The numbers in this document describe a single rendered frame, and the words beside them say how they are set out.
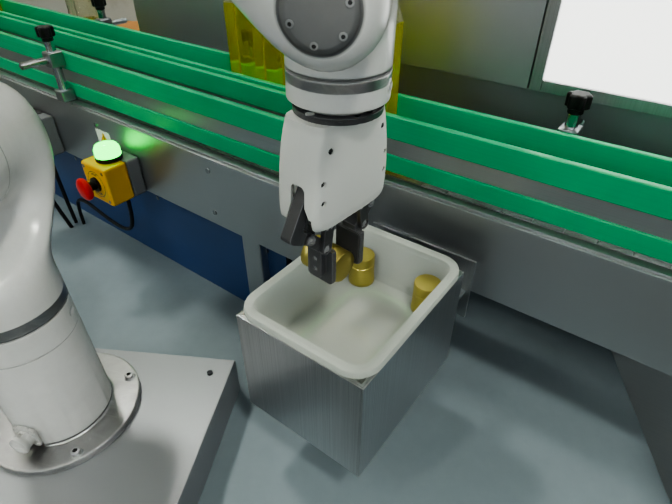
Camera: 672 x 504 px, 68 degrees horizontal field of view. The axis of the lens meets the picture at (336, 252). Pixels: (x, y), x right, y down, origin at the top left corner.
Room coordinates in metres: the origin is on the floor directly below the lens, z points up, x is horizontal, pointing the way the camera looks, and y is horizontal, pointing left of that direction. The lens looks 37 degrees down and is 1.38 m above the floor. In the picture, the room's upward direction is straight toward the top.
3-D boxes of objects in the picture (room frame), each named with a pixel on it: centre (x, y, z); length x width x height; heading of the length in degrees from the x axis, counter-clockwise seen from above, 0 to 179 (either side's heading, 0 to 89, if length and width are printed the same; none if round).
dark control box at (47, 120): (0.96, 0.62, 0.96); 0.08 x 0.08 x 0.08; 53
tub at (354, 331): (0.44, -0.02, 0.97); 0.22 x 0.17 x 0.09; 143
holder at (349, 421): (0.46, -0.04, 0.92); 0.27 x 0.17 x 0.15; 143
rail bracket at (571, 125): (0.61, -0.30, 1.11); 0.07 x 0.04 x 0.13; 143
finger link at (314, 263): (0.38, 0.02, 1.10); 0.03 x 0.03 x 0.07; 49
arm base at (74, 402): (0.42, 0.37, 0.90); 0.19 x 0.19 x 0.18
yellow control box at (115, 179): (0.79, 0.39, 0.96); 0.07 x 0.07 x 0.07; 53
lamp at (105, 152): (0.79, 0.39, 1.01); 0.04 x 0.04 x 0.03
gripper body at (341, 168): (0.40, 0.00, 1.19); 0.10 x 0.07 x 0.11; 139
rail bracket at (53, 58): (0.91, 0.52, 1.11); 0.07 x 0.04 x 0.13; 143
